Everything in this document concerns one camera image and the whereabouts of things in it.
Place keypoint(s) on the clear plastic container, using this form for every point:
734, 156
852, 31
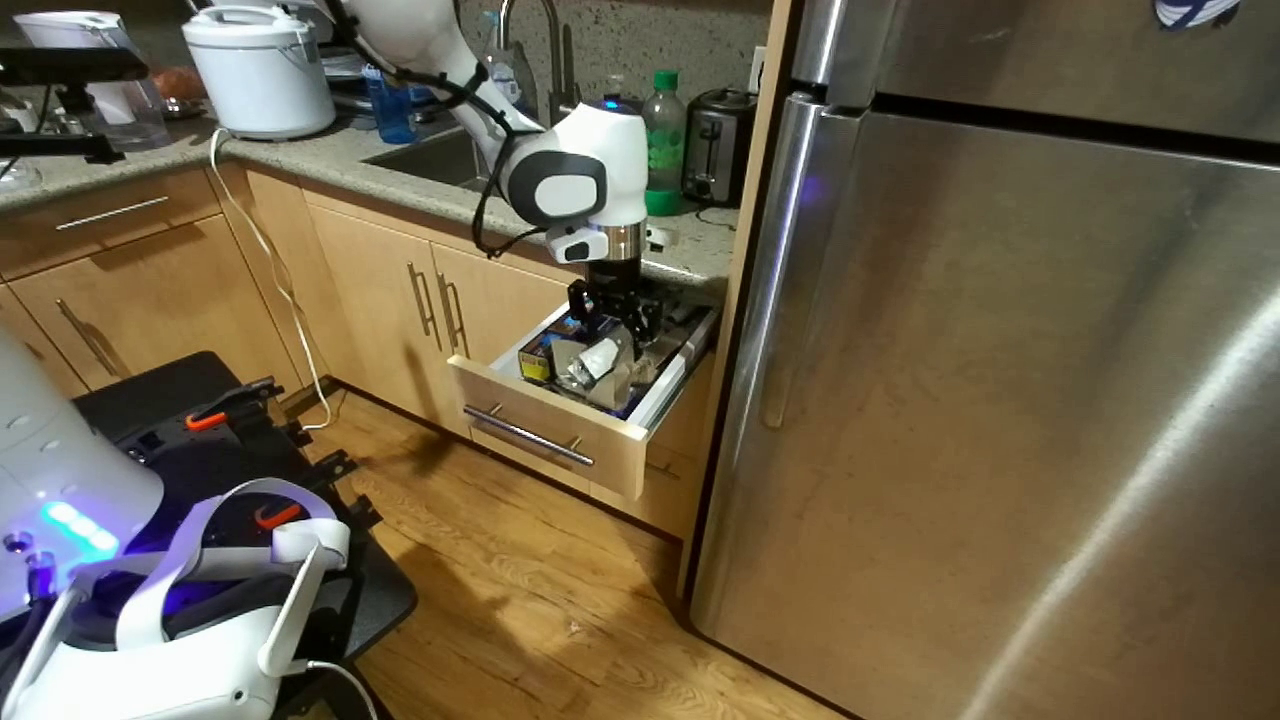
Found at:
130, 113

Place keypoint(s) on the stainless steel refrigerator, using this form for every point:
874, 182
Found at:
1001, 400

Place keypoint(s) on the blue foil box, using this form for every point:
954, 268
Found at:
537, 363

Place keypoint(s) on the white rice cooker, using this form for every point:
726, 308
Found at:
262, 73

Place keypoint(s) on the tall wooden side panel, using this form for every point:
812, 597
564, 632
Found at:
762, 161

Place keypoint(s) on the clear plastic bottle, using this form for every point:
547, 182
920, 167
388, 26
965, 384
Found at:
618, 93

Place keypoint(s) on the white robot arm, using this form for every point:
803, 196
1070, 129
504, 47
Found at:
601, 142

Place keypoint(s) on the white rounded device blue light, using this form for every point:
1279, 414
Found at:
53, 455

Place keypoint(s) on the white and brown paper stack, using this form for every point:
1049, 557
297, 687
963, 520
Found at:
601, 356

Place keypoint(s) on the crumpled brown paper bags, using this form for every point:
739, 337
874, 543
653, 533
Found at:
653, 376

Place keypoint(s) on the white drawer with wooden front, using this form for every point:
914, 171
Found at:
563, 441

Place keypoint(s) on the black toaster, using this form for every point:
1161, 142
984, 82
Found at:
720, 145

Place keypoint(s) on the blue dish soap bottle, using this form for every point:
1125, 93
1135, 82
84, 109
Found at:
394, 113

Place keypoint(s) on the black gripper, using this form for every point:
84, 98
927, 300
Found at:
618, 291

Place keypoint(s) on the steel kitchen sink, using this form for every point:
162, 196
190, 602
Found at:
427, 156

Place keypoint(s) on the blue white fridge magnet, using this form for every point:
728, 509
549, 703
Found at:
1199, 8

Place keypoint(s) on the large wooden cabinet door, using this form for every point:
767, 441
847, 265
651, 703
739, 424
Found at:
172, 307

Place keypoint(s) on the white VR headset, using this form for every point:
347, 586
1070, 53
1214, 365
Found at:
162, 666

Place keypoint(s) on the black flat device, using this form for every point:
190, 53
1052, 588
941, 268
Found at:
66, 64

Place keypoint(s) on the black orange clamp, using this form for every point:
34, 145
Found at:
207, 419
283, 514

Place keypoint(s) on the white box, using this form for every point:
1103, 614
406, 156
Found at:
66, 31

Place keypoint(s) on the green plastic bottle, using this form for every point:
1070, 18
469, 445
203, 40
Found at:
667, 145

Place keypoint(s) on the wide wooden cabinet drawer front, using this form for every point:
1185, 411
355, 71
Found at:
81, 246

